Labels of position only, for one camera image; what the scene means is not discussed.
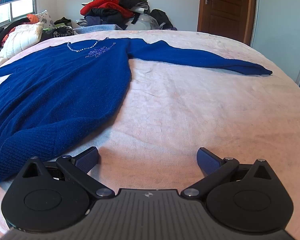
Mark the white quilted jacket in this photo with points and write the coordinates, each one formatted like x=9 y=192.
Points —
x=17 y=40

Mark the brown wooden door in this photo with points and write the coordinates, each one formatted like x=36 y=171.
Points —
x=225 y=10

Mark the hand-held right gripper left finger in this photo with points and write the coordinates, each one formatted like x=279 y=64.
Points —
x=86 y=159

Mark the pile of dark and red clothes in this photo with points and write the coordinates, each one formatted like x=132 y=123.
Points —
x=105 y=7

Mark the leopard print fuzzy garment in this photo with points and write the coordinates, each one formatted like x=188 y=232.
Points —
x=63 y=32

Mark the orange garment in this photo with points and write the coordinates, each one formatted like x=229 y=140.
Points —
x=33 y=18

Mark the window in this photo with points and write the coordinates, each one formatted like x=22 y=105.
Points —
x=2 y=13

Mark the white floral pillow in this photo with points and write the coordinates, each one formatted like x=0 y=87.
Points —
x=46 y=18

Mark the light blue fleece blanket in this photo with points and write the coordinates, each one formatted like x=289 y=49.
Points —
x=100 y=27

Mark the black bag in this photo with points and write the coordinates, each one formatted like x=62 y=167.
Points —
x=161 y=17

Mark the white wardrobe door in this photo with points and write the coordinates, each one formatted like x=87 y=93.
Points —
x=280 y=30

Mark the blue knit sweater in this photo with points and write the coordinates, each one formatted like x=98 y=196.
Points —
x=65 y=85

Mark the translucent plastic bag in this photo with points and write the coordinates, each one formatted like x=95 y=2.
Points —
x=142 y=23

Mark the green and black garment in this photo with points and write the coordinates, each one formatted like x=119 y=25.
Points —
x=62 y=21

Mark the pink bed blanket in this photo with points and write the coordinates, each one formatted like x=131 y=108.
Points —
x=190 y=110

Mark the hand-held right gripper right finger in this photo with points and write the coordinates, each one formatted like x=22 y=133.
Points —
x=208 y=160

